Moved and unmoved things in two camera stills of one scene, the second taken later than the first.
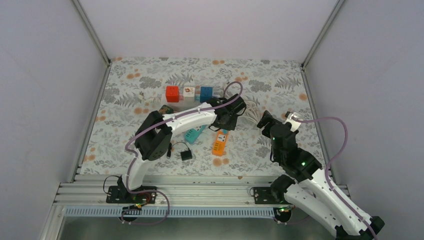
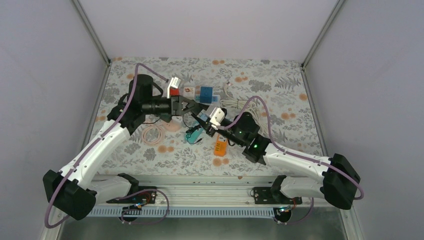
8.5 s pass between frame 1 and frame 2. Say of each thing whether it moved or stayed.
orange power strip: stayed
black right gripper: moved
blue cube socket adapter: stayed
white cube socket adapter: stayed
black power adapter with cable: moved
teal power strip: stayed
